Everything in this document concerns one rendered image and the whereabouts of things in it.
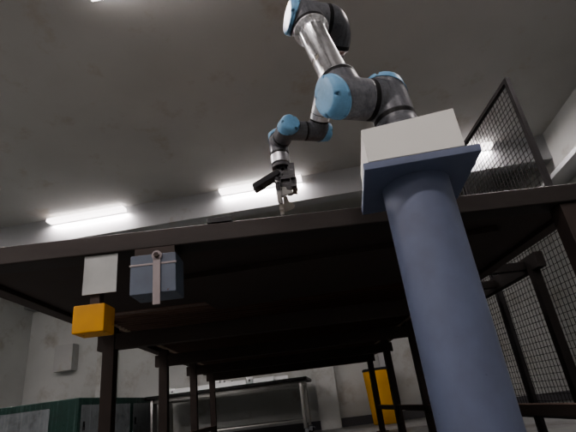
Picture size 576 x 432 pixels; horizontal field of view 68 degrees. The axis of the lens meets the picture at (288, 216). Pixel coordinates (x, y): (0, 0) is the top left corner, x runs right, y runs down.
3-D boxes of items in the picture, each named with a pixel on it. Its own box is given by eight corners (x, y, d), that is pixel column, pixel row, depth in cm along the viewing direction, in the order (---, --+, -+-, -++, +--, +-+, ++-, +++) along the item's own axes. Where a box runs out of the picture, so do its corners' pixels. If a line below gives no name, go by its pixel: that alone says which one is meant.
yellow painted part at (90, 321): (103, 330, 119) (107, 250, 129) (70, 334, 119) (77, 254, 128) (114, 334, 126) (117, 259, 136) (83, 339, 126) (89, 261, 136)
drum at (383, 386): (399, 420, 620) (388, 368, 649) (408, 421, 578) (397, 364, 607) (368, 424, 616) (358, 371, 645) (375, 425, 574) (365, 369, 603)
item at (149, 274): (176, 301, 121) (175, 241, 128) (126, 307, 120) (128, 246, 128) (185, 309, 131) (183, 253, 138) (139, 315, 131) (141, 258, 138)
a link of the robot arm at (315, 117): (351, 5, 151) (321, 135, 176) (323, 0, 147) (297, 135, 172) (367, 11, 142) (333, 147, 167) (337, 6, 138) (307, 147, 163)
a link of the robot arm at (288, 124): (307, 113, 162) (297, 130, 172) (279, 111, 158) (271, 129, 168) (310, 131, 159) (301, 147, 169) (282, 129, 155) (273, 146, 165)
